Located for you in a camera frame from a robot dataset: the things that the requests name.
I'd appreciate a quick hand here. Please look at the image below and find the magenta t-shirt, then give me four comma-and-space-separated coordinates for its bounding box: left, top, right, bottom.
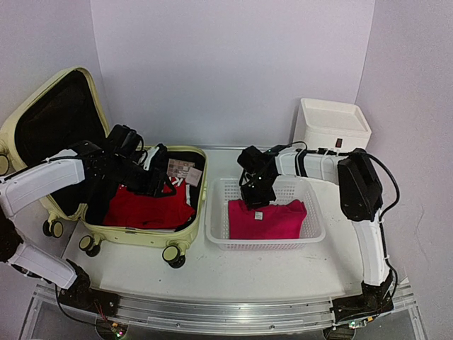
228, 200, 308, 240

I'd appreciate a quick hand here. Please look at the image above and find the small pink card box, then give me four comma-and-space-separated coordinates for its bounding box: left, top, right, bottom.
185, 167, 203, 187

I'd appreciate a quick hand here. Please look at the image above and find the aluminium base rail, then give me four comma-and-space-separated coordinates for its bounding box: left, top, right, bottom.
19, 280, 427, 339

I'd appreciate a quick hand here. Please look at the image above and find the pale green hard-shell suitcase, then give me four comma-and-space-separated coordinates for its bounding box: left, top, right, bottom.
1, 67, 207, 268

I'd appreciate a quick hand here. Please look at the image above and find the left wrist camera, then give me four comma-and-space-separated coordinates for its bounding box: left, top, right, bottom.
143, 143, 169, 174

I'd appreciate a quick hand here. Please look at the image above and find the white plastic mesh basket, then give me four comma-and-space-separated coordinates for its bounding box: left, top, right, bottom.
205, 176, 326, 251

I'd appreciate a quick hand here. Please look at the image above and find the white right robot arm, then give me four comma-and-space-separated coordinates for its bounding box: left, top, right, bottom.
237, 141, 398, 322

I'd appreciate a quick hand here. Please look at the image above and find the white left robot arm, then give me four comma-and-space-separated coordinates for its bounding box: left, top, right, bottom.
1, 140, 170, 310

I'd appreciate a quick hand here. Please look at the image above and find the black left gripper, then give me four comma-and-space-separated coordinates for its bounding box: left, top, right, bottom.
108, 155, 176, 198

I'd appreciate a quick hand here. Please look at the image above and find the white printed t-shirt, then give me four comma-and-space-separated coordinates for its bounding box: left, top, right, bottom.
185, 184, 199, 210

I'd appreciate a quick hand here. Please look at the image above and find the white three-drawer storage cabinet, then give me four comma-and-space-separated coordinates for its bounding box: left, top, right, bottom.
293, 98, 372, 152

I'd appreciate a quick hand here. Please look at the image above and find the red t-shirt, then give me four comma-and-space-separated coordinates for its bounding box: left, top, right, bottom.
103, 177, 196, 230

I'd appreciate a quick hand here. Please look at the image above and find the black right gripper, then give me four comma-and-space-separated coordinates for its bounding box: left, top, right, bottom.
239, 174, 275, 210

